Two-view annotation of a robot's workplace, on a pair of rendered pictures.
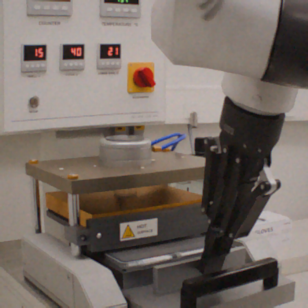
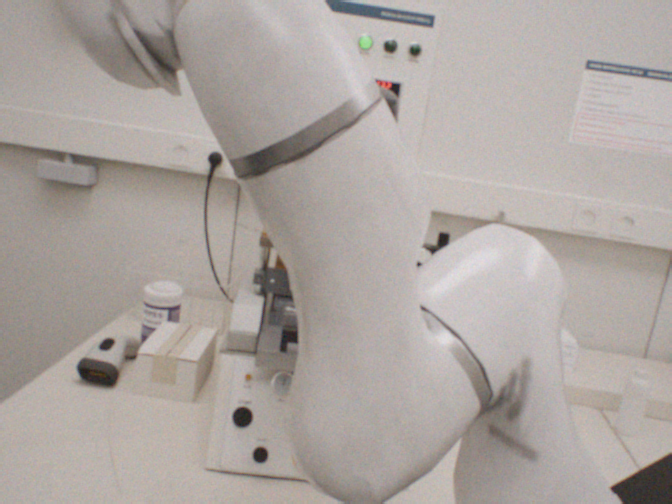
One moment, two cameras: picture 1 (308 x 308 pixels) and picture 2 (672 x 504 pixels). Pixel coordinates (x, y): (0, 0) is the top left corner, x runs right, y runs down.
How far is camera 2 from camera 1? 0.59 m
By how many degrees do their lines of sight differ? 28
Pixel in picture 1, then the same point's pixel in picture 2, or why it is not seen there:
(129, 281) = (274, 320)
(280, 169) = (608, 292)
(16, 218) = not seen: hidden behind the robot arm
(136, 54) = not seen: hidden behind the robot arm
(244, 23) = not seen: hidden behind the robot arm
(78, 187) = (264, 241)
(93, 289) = (239, 316)
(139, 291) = (275, 329)
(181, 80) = (504, 179)
